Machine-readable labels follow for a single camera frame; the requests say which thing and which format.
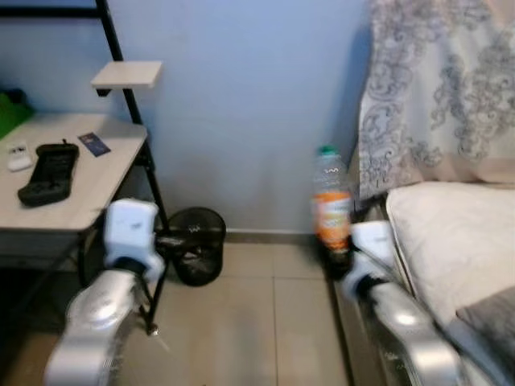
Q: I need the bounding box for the orange soda bottle green cap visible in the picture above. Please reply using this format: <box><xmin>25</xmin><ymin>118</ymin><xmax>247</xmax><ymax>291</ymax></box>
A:
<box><xmin>311</xmin><ymin>145</ymin><xmax>356</xmax><ymax>258</ymax></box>

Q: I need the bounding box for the grey plush pillow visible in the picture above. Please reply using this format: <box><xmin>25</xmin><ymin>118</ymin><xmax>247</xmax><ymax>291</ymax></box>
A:
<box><xmin>455</xmin><ymin>287</ymin><xmax>515</xmax><ymax>364</ymax></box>

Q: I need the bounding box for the black mesh waste basket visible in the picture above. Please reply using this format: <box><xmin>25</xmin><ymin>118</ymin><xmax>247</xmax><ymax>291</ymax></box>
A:
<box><xmin>167</xmin><ymin>207</ymin><xmax>227</xmax><ymax>288</ymax></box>

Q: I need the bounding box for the light wood desk top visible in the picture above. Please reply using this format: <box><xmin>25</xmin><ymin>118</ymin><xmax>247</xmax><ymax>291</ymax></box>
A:
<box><xmin>0</xmin><ymin>112</ymin><xmax>150</xmax><ymax>234</ymax></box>

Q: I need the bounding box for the white quilted mattress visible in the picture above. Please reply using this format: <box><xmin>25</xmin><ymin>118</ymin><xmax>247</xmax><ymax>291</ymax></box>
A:
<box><xmin>385</xmin><ymin>180</ymin><xmax>515</xmax><ymax>324</ymax></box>

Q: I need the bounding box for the dark blue card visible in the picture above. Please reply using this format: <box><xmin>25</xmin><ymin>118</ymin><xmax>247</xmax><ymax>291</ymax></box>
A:
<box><xmin>77</xmin><ymin>132</ymin><xmax>112</xmax><ymax>158</ymax></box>

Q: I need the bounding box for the black zip case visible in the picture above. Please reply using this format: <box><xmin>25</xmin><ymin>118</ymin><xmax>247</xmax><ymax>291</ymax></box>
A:
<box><xmin>17</xmin><ymin>142</ymin><xmax>80</xmax><ymax>208</ymax></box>

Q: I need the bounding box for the small light wood shelf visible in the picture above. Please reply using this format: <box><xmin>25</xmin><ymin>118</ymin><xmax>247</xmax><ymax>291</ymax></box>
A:
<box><xmin>90</xmin><ymin>60</ymin><xmax>163</xmax><ymax>98</ymax></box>

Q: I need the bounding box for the white remote control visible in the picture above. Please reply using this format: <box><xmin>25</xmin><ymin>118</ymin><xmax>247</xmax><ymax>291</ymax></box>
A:
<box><xmin>6</xmin><ymin>142</ymin><xmax>34</xmax><ymax>173</ymax></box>

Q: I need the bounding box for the green object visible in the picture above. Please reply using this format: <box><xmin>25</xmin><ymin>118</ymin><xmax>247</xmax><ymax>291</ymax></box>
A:
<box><xmin>0</xmin><ymin>90</ymin><xmax>35</xmax><ymax>140</ymax></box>

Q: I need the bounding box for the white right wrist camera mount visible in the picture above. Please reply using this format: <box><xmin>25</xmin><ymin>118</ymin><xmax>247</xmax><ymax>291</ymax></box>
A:
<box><xmin>349</xmin><ymin>220</ymin><xmax>396</xmax><ymax>280</ymax></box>

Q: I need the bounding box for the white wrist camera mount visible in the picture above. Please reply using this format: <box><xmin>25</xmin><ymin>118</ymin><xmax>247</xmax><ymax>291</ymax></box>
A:
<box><xmin>349</xmin><ymin>220</ymin><xmax>396</xmax><ymax>280</ymax></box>
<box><xmin>103</xmin><ymin>199</ymin><xmax>167</xmax><ymax>272</ymax></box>

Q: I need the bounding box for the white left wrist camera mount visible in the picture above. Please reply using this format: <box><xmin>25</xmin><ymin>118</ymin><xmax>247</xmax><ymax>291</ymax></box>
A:
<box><xmin>103</xmin><ymin>199</ymin><xmax>167</xmax><ymax>272</ymax></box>

